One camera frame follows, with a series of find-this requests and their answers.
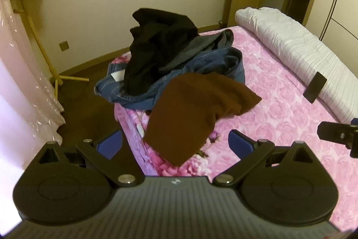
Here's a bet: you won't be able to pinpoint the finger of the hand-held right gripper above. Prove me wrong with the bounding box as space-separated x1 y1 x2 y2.
317 121 358 158

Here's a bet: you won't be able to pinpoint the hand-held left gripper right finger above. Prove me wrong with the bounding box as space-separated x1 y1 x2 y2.
213 129 318 187

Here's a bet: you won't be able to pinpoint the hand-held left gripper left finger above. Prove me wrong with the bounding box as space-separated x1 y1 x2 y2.
36 129 144 187

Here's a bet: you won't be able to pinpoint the brown garment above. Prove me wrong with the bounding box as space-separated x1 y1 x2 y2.
143 73 262 167

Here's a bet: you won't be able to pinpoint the pink floral bed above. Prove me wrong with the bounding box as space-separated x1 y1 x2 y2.
110 26 358 231

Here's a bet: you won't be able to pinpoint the black phone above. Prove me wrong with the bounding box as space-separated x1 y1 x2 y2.
304 72 328 103

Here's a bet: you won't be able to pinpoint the blue jeans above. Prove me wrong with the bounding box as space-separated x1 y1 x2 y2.
94 47 246 111

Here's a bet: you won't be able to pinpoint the white rolled quilt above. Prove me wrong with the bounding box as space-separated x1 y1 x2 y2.
234 6 358 123

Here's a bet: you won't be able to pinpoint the dark grey garment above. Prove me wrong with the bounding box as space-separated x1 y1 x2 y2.
161 29 235 71

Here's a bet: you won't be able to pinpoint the black garment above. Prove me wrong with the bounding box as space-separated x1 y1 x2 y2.
124 7 200 95

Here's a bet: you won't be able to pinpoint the pink curtain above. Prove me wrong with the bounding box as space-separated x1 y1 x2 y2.
0 0 66 172

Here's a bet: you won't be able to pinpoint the yellow coat rack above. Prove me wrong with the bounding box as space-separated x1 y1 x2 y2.
11 0 90 99

